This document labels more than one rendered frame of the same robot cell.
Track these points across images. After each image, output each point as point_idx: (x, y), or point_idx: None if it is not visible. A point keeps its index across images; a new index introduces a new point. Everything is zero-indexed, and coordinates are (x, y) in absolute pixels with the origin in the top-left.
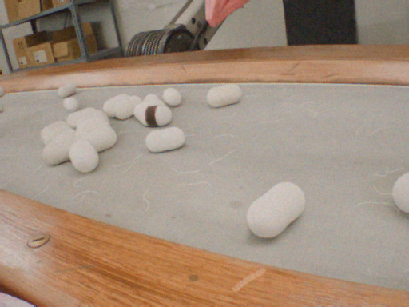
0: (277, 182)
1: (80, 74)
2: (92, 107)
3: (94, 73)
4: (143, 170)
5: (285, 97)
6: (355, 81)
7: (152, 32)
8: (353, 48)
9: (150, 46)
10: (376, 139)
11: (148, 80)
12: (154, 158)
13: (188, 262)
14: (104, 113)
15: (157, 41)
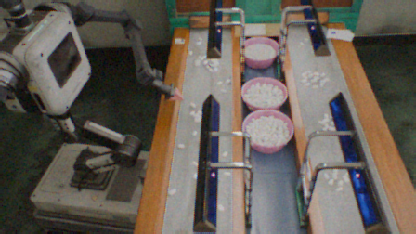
0: (216, 94)
1: (169, 149)
2: (192, 131)
3: (170, 143)
4: None
5: (189, 99)
6: (181, 92)
7: (127, 143)
8: None
9: (136, 144)
10: (204, 88)
11: (175, 126)
12: None
13: (233, 90)
14: None
15: (136, 140)
